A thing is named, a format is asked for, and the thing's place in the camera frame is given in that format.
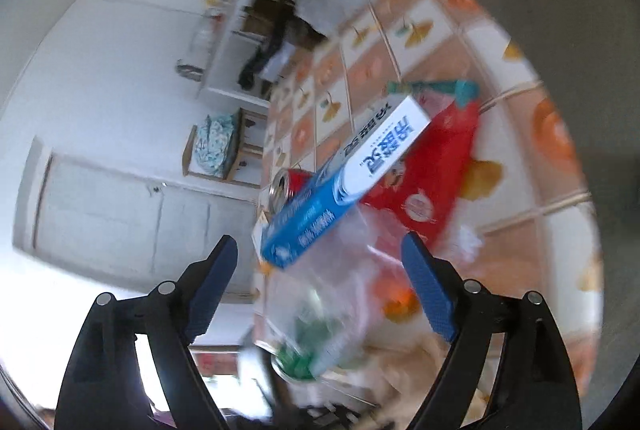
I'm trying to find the clear bag pink orange print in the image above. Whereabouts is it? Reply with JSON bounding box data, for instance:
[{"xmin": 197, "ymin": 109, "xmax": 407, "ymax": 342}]
[{"xmin": 262, "ymin": 205, "xmax": 437, "ymax": 377}]

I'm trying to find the red snack bag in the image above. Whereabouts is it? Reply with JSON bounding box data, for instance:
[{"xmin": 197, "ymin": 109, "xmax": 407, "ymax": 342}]
[{"xmin": 361, "ymin": 80, "xmax": 480, "ymax": 248}]

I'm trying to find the green clear plastic bottle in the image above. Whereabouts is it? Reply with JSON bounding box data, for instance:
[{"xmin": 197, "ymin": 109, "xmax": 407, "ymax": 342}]
[{"xmin": 271, "ymin": 290, "xmax": 364, "ymax": 381}]

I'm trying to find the red drink can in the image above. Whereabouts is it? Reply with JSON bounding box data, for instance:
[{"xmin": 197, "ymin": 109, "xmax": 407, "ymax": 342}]
[{"xmin": 268, "ymin": 168, "xmax": 314, "ymax": 215}]

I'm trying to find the blue white toothpaste box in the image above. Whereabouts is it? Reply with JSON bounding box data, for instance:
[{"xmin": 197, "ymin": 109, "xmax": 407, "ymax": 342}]
[{"xmin": 260, "ymin": 95, "xmax": 431, "ymax": 268}]

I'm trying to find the white door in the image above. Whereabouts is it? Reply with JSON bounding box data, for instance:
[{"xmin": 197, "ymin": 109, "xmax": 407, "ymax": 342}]
[{"xmin": 13, "ymin": 138, "xmax": 255, "ymax": 303}]

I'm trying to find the tiled ginkgo pattern dining table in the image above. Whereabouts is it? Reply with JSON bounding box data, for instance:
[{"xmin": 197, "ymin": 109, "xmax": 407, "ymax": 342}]
[{"xmin": 254, "ymin": 0, "xmax": 603, "ymax": 404}]

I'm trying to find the floral patterned cushion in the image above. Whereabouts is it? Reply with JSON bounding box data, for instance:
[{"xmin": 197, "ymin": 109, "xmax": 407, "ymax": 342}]
[{"xmin": 193, "ymin": 111, "xmax": 240, "ymax": 179}]

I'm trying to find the wooden chair with cushion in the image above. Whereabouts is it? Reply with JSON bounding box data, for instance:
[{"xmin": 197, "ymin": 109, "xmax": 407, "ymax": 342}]
[{"xmin": 181, "ymin": 108, "xmax": 267, "ymax": 189}]

